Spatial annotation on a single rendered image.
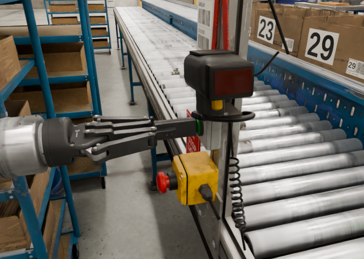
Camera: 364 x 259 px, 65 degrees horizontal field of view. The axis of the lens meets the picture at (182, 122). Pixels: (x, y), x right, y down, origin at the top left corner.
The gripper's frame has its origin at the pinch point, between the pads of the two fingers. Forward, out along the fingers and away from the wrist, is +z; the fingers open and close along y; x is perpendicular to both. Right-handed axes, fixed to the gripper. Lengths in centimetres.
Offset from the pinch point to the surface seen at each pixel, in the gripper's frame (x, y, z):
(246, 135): 20.5, 29.2, 29.5
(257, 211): 20.0, -2.4, 16.6
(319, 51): 1, 50, 67
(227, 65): -13.7, -12.0, 3.7
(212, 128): -1.1, -3.3, 5.4
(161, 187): 10.6, -1.7, -3.0
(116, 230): 95, 74, -15
